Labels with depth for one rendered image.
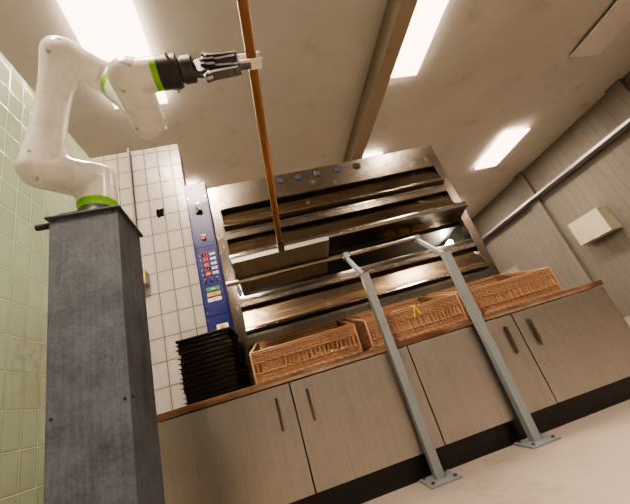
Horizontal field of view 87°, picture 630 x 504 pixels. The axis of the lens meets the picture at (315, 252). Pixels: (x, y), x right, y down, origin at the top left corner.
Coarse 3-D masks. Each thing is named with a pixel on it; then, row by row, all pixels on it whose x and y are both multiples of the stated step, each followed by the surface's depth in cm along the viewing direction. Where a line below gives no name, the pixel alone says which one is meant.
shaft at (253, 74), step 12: (240, 0) 86; (240, 12) 88; (252, 36) 93; (252, 48) 96; (252, 72) 101; (252, 84) 104; (264, 120) 116; (264, 132) 119; (264, 144) 123; (264, 156) 128; (276, 204) 151; (276, 216) 158; (276, 228) 165
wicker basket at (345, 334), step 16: (336, 320) 216; (288, 336) 212; (304, 336) 212; (320, 336) 168; (336, 336) 168; (352, 336) 180; (256, 352) 163; (272, 352) 164; (288, 352) 164; (304, 352) 205; (320, 352) 165; (336, 352) 165; (352, 352) 165; (256, 368) 173; (272, 368) 161; (288, 368) 161; (304, 368) 161
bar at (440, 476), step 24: (408, 240) 208; (312, 264) 197; (456, 264) 178; (384, 336) 159; (480, 336) 166; (408, 384) 151; (504, 384) 156; (408, 408) 150; (528, 432) 148; (432, 456) 140; (432, 480) 138
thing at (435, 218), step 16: (448, 208) 246; (464, 208) 251; (384, 224) 237; (400, 224) 243; (416, 224) 250; (432, 224) 257; (336, 240) 235; (352, 240) 242; (368, 240) 248; (240, 256) 220
